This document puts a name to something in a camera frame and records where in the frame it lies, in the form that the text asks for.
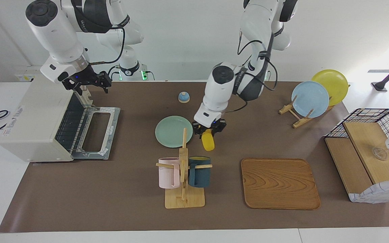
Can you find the brown table mat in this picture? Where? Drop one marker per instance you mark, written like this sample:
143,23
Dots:
130,209

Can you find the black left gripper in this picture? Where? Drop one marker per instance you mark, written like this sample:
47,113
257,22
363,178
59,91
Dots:
209,125

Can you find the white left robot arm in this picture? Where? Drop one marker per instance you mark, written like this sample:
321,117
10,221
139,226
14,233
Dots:
221,91

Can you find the wooden tray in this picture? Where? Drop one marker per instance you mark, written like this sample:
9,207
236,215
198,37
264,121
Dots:
279,184

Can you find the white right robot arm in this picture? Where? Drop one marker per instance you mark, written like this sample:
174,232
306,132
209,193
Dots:
56,33

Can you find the beige toaster oven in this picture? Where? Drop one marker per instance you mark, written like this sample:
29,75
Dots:
35,111

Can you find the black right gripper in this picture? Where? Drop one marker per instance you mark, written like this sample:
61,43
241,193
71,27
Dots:
86,79

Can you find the wooden shelf box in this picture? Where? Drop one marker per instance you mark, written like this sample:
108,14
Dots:
377,194

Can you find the small clear glass bowl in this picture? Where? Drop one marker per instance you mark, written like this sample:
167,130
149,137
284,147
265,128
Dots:
379,154

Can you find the yellow corn cob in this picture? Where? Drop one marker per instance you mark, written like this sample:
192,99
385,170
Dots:
208,143

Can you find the grey metal bar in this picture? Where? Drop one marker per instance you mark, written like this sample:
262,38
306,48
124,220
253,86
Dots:
383,71

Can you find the dark blue mug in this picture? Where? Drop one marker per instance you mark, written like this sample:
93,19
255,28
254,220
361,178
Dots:
199,175

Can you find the white wall socket box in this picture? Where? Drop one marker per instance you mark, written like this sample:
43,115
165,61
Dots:
29,72

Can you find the light green plate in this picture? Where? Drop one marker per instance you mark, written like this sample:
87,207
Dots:
171,131

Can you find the light blue plate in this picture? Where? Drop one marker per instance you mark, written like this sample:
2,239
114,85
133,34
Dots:
311,99

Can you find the pink mug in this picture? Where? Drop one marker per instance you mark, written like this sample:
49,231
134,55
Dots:
167,175

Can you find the wooden plate rack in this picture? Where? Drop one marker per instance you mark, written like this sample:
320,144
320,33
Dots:
297,123

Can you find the glass oven door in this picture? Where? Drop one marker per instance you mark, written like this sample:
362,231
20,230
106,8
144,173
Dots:
112,128

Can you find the wooden mug tree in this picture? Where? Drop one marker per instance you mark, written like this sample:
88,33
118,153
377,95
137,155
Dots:
184,202

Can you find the yellow plate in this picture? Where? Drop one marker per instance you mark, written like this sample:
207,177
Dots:
334,82

